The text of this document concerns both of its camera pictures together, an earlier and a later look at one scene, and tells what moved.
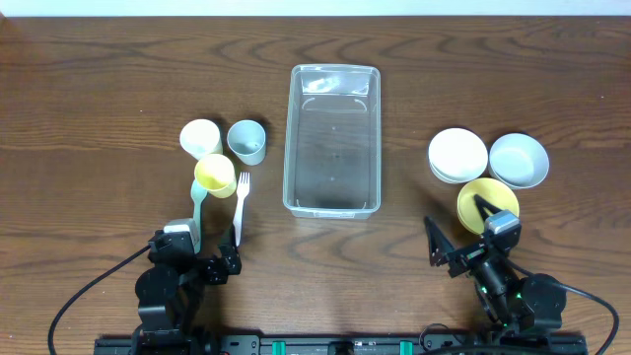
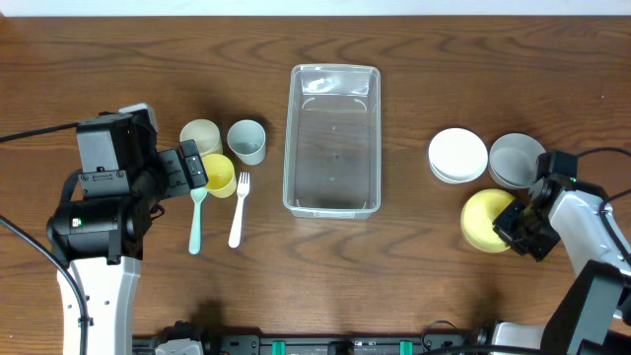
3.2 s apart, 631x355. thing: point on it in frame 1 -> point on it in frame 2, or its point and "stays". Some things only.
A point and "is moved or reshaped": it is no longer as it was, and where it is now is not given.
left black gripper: x=198 y=261 -> x=178 y=172
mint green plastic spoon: x=198 y=194 stays
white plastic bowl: x=457 y=156 stays
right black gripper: x=469 y=254 -> x=513 y=228
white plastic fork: x=243 y=188 stays
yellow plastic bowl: x=492 y=190 is moved or reshaped
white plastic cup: x=200 y=137 stays
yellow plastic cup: x=216 y=174 stays
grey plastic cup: x=247 y=140 stays
